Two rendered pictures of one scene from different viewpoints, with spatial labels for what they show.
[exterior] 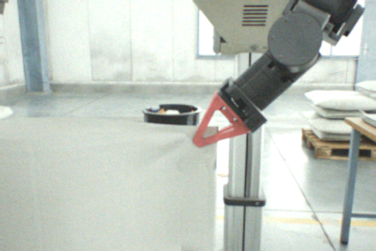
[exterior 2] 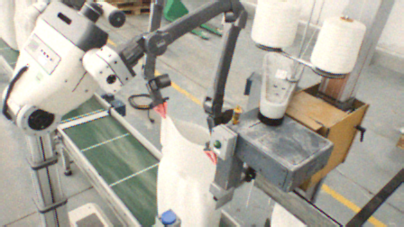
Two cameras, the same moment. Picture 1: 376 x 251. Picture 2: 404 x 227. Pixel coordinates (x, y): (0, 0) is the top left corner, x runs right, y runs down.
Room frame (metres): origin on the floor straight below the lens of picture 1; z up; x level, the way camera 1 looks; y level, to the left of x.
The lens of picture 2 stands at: (1.45, 1.02, 1.94)
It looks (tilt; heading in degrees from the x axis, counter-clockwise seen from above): 32 degrees down; 220
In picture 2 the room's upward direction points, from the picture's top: 7 degrees clockwise
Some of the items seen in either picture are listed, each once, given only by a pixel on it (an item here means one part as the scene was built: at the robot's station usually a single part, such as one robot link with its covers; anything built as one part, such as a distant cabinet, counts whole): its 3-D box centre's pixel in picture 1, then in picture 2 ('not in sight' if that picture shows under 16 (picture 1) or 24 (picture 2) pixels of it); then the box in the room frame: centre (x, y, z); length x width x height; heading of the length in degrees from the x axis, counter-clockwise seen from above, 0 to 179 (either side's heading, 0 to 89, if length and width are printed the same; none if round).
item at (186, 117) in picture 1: (172, 147); not in sight; (2.79, 0.12, 0.32); 0.51 x 0.48 x 0.65; 175
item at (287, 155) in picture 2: not in sight; (270, 160); (0.58, 0.64, 1.21); 0.30 x 0.25 x 0.30; 85
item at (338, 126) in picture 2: not in sight; (313, 131); (0.23, 0.63, 1.18); 0.34 x 0.25 x 0.31; 175
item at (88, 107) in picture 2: not in sight; (36, 71); (0.28, -2.22, 0.33); 2.21 x 0.39 x 0.09; 85
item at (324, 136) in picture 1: (333, 131); not in sight; (3.85, -1.63, 0.20); 0.66 x 0.42 x 0.13; 172
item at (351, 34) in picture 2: not in sight; (338, 43); (0.35, 0.65, 1.61); 0.15 x 0.14 x 0.17; 85
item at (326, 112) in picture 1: (335, 109); not in sight; (3.86, -1.64, 0.44); 0.66 x 0.43 x 0.13; 175
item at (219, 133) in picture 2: not in sight; (223, 141); (0.71, 0.51, 1.28); 0.08 x 0.05 x 0.09; 85
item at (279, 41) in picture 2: not in sight; (275, 21); (0.33, 0.39, 1.61); 0.17 x 0.17 x 0.17
